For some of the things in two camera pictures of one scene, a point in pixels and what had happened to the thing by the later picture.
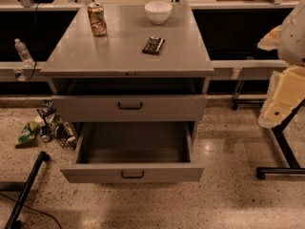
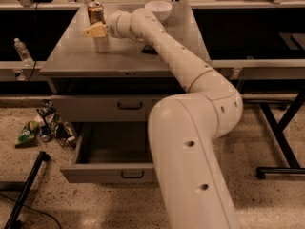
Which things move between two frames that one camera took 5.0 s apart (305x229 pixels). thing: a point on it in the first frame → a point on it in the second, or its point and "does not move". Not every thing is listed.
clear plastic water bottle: x=24 y=53 does not move
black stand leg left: x=13 y=221 does not move
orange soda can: x=97 y=18 does not move
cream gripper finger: x=286 y=93 → x=96 y=31
